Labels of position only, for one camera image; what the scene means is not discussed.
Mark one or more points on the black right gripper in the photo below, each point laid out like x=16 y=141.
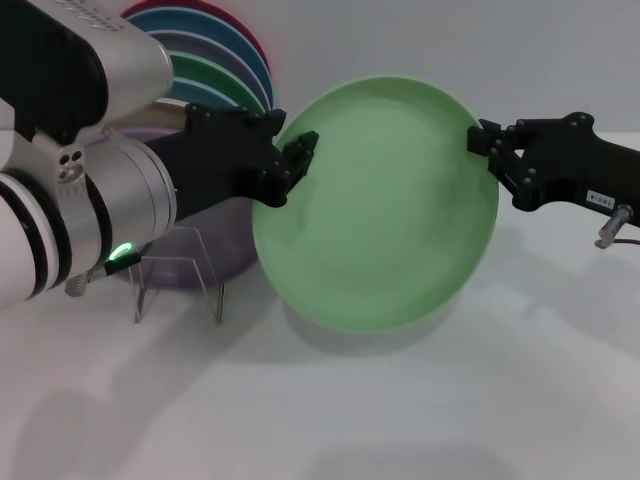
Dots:
x=575 y=160

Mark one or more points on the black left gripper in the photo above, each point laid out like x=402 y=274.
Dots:
x=225 y=160

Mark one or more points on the light green plate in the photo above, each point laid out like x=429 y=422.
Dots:
x=375 y=210

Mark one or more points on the purple plate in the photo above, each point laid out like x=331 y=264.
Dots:
x=227 y=240

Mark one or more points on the light blue plate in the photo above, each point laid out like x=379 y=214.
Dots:
x=200 y=90

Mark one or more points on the dark green plate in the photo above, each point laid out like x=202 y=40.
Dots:
x=210 y=70

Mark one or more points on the grey plate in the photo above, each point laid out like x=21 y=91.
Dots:
x=215 y=52

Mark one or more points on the red plate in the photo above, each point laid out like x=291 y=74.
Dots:
x=235 y=17

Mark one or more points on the teal blue plate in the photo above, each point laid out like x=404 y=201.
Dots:
x=210 y=30

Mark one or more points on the clear acrylic plate rack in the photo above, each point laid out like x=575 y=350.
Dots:
x=200 y=270

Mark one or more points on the black plug with silver tip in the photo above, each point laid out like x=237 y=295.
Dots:
x=117 y=264

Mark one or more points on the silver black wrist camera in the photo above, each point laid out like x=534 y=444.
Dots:
x=75 y=65

